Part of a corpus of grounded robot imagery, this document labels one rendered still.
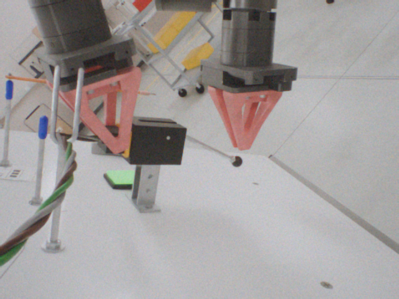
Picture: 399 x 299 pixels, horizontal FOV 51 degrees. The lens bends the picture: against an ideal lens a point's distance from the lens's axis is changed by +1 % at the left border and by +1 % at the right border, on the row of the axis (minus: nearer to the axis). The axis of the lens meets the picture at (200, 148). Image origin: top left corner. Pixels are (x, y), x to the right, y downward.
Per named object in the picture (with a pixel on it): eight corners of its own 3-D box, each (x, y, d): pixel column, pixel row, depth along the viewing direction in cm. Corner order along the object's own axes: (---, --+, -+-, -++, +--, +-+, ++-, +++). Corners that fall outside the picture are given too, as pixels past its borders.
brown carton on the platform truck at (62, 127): (67, 133, 780) (52, 120, 767) (75, 130, 733) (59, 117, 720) (53, 149, 766) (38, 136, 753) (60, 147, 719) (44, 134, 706)
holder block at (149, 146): (181, 165, 42) (187, 128, 41) (129, 165, 40) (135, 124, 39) (164, 153, 46) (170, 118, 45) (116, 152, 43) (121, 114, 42)
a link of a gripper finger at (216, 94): (237, 164, 44) (241, 76, 40) (204, 145, 50) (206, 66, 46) (287, 155, 47) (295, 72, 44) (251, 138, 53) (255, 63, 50)
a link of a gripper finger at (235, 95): (229, 160, 45) (234, 74, 42) (199, 141, 51) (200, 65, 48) (279, 151, 48) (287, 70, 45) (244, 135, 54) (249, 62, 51)
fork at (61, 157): (63, 240, 34) (81, 66, 30) (68, 251, 32) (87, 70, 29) (37, 242, 33) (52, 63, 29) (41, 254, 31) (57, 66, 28)
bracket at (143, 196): (161, 211, 43) (168, 166, 41) (139, 212, 41) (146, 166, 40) (144, 194, 46) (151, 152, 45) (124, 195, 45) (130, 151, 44)
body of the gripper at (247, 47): (247, 90, 40) (251, 10, 38) (198, 75, 49) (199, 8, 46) (298, 85, 43) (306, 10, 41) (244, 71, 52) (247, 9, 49)
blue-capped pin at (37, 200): (46, 205, 40) (54, 118, 37) (29, 206, 39) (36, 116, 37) (43, 199, 41) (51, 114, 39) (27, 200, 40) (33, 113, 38)
